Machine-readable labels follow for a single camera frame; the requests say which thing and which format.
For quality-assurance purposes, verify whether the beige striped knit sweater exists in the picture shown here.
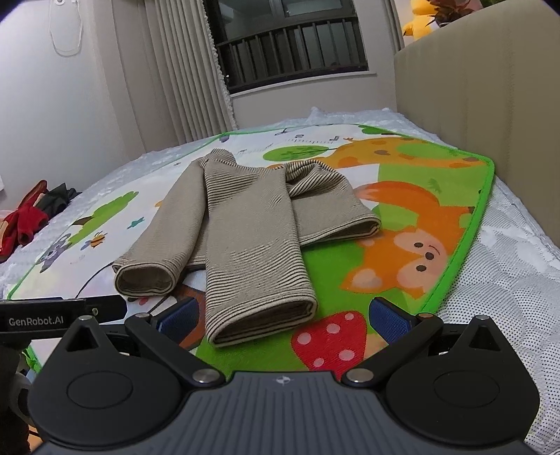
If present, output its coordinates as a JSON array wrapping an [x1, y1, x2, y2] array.
[[113, 149, 380, 347]]

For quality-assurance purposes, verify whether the red clothes pile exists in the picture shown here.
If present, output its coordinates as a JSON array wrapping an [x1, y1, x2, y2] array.
[[0, 180, 48, 262]]

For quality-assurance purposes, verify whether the dark clothes pile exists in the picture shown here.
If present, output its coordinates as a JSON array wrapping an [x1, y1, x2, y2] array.
[[35, 183, 80, 219]]

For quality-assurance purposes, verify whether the colourful cartoon animal play mat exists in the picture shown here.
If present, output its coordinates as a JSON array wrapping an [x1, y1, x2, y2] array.
[[6, 123, 497, 380]]

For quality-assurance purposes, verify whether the beige pleated curtain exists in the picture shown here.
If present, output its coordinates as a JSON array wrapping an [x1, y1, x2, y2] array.
[[112, 1, 237, 152]]

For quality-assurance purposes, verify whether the beige padded headboard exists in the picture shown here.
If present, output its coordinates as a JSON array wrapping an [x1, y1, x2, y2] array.
[[394, 1, 559, 243]]

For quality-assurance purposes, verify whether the dark window with railing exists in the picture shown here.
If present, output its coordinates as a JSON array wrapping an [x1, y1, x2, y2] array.
[[203, 0, 368, 94]]

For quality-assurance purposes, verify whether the yellow duck plush toy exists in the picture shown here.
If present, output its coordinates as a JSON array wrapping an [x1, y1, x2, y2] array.
[[401, 0, 440, 40]]

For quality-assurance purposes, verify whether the red leafed potted plant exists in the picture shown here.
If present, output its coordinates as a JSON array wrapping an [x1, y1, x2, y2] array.
[[430, 0, 484, 27]]

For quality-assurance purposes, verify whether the white cord on wall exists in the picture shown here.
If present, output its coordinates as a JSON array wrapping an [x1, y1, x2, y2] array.
[[47, 0, 86, 58]]

